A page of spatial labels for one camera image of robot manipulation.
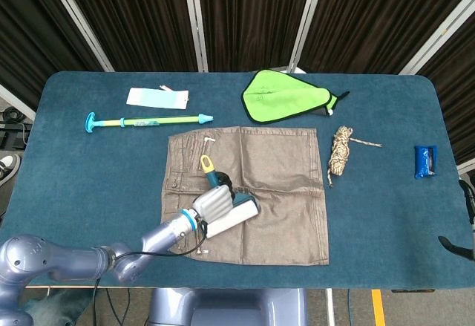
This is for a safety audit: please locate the white paper tag card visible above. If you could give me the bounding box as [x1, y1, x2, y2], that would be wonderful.
[125, 85, 190, 111]

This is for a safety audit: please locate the blue plastic packet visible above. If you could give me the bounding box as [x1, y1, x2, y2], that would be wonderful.
[413, 144, 439, 180]

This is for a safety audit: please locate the dark curtain screen panel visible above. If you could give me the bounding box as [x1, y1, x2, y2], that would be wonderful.
[57, 0, 200, 73]
[196, 0, 316, 73]
[300, 0, 475, 75]
[419, 39, 475, 167]
[0, 0, 103, 111]

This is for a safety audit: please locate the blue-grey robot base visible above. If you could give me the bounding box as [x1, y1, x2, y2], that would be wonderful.
[147, 287, 309, 326]

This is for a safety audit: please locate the black cable pile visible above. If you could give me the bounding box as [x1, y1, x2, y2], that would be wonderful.
[0, 105, 33, 149]

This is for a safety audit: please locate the brown zippered skirt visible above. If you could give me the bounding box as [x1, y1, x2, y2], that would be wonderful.
[154, 125, 330, 267]

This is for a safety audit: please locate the teal yellow water pump toy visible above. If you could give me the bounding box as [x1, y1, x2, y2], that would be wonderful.
[84, 113, 214, 134]

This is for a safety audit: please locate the blue felt table cover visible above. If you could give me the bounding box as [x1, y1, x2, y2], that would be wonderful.
[0, 70, 469, 290]

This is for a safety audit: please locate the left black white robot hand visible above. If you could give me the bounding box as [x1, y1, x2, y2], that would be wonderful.
[191, 171, 238, 226]

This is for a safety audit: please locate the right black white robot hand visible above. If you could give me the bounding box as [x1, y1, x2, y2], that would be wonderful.
[437, 179, 475, 261]

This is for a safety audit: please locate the white table leg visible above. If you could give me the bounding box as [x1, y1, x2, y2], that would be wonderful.
[324, 288, 336, 326]

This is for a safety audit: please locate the teal yellow-handled lint roller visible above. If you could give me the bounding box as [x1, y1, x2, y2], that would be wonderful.
[199, 154, 260, 240]

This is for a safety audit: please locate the white screen frame post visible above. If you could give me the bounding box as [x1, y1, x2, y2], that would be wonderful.
[41, 0, 115, 73]
[286, 0, 328, 74]
[180, 0, 209, 73]
[0, 83, 37, 119]
[398, 0, 475, 76]

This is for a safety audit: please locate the beige braided rope bundle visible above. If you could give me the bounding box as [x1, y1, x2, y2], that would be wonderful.
[326, 125, 383, 188]

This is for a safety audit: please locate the white sneaker shoe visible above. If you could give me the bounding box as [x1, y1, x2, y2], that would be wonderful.
[0, 153, 22, 182]

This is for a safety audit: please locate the green hanging hand towel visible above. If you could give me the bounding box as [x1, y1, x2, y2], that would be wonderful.
[242, 70, 351, 125]

